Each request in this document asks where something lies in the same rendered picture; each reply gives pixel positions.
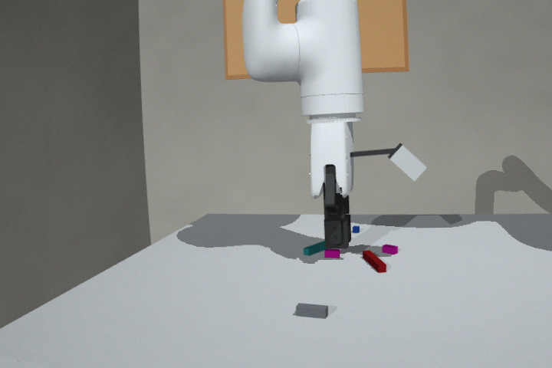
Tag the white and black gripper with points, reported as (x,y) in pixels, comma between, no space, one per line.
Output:
(331,142)

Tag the dark red rectangular bar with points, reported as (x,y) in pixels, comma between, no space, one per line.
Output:
(374,261)

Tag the small magenta block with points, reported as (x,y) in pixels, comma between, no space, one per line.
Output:
(332,253)
(390,249)

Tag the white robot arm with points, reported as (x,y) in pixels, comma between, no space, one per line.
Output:
(320,51)

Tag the turquoise rod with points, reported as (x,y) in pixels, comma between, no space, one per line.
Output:
(313,249)

